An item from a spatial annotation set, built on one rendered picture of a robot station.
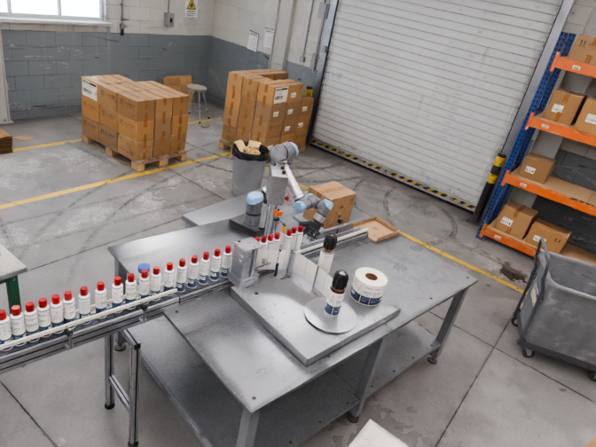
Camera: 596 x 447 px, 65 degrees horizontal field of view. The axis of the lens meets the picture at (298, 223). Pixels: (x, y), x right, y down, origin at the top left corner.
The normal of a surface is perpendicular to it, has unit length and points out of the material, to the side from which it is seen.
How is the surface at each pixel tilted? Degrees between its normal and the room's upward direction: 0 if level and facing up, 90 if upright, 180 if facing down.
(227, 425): 3
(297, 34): 90
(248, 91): 91
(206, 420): 1
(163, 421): 0
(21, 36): 90
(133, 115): 88
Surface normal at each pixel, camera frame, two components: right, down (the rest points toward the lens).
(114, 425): 0.18, -0.87
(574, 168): -0.59, 0.28
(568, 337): -0.31, 0.44
